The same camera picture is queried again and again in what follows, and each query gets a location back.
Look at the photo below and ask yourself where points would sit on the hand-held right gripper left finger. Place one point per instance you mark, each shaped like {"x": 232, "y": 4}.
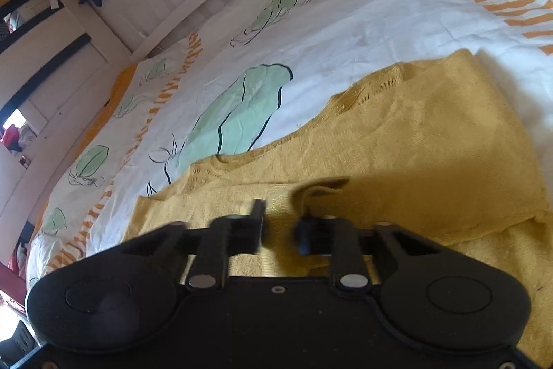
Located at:
{"x": 254, "y": 231}

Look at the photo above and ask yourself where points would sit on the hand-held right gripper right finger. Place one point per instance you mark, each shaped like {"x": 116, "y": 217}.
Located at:
{"x": 305, "y": 238}

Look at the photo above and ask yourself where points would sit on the yellow knitted sweater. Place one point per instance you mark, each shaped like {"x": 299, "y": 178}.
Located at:
{"x": 432, "y": 135}

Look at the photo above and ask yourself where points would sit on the orange fitted sheet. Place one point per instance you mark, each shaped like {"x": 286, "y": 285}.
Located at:
{"x": 123, "y": 86}

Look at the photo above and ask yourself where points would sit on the white leaf print duvet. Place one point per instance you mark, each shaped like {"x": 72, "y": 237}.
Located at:
{"x": 345, "y": 27}

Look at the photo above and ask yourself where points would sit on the red cloth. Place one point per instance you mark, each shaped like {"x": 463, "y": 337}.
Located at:
{"x": 9, "y": 135}

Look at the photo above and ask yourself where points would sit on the white slatted bed frame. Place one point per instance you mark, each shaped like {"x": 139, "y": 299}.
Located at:
{"x": 47, "y": 70}

